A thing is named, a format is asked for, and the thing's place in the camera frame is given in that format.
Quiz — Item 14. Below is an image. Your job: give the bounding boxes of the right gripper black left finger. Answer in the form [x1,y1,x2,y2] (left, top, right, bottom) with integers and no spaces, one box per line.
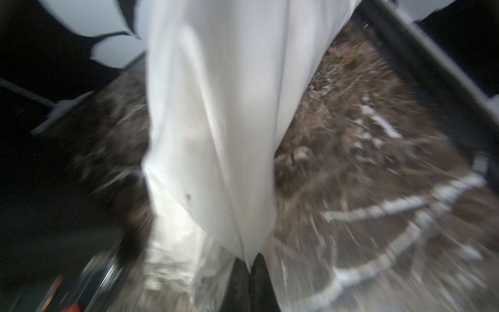
[218,259,250,312]

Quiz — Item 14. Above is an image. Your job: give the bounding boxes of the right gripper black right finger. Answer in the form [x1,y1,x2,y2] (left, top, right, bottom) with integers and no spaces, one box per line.
[249,254,281,312]

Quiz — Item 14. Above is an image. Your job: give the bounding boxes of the white cloth bag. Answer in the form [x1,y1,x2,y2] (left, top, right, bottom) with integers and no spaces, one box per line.
[142,1,358,311]

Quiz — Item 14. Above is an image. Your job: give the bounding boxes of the black poker chip case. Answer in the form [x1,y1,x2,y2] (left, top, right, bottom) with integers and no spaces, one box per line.
[353,1,498,190]

